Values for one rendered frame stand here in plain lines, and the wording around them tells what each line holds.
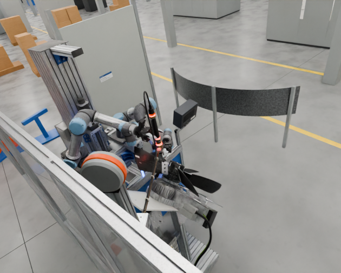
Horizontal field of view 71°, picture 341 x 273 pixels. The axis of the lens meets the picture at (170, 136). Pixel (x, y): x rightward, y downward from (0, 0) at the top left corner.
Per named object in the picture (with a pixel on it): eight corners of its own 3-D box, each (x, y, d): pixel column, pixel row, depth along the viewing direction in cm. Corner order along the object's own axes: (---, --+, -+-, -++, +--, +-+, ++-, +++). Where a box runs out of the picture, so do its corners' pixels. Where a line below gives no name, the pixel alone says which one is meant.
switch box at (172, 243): (166, 266, 179) (161, 252, 166) (158, 259, 184) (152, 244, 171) (179, 251, 187) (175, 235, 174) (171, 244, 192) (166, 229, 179)
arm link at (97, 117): (80, 113, 197) (137, 131, 203) (75, 121, 188) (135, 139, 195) (82, 102, 190) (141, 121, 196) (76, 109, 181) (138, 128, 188)
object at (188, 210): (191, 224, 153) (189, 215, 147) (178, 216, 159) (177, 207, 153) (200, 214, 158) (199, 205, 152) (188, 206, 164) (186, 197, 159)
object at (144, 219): (148, 240, 120) (144, 230, 115) (134, 239, 121) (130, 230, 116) (151, 221, 128) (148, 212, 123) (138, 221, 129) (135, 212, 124)
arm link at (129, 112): (118, 114, 250) (141, 102, 204) (129, 108, 258) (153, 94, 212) (124, 124, 252) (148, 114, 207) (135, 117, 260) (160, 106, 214)
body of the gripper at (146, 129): (154, 136, 174) (141, 132, 180) (151, 127, 169) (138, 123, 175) (148, 142, 169) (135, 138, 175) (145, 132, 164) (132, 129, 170)
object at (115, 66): (111, 163, 379) (45, 10, 247) (109, 162, 382) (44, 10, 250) (162, 124, 443) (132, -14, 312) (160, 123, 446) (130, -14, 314)
